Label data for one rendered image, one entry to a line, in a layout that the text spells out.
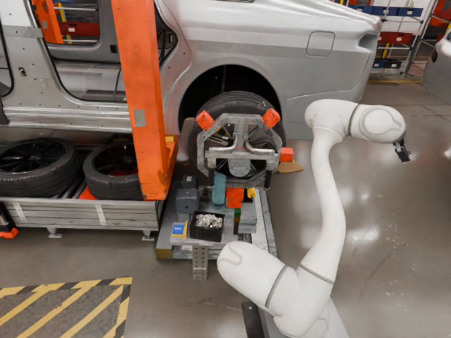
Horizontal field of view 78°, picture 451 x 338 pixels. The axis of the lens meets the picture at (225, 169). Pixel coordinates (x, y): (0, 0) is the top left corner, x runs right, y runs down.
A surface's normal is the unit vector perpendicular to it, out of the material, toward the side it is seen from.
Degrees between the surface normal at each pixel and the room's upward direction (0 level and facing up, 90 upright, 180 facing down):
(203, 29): 90
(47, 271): 0
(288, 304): 52
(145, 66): 90
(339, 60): 90
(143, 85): 90
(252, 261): 18
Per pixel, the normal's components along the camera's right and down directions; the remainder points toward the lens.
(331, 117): -0.53, -0.18
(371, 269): 0.05, -0.82
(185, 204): 0.00, 0.58
